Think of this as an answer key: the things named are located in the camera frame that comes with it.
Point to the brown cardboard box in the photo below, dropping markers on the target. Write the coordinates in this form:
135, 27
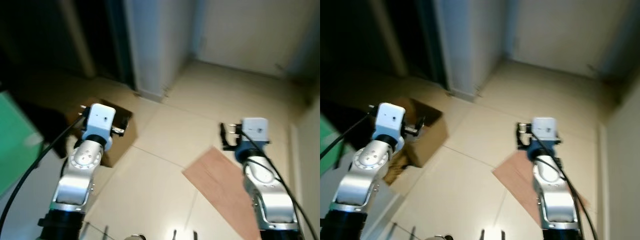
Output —
430, 135
122, 145

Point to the green board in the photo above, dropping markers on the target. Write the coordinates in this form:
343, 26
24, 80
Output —
329, 164
15, 140

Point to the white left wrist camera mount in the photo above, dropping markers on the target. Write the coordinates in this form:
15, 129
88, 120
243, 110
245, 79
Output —
100, 119
390, 117

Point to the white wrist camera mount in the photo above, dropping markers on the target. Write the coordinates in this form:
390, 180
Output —
100, 119
390, 117
255, 129
545, 127

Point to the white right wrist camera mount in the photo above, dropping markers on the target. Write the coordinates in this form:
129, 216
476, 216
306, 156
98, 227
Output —
545, 127
255, 129

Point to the white door frame pillar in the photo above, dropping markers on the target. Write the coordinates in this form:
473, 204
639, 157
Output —
467, 45
155, 45

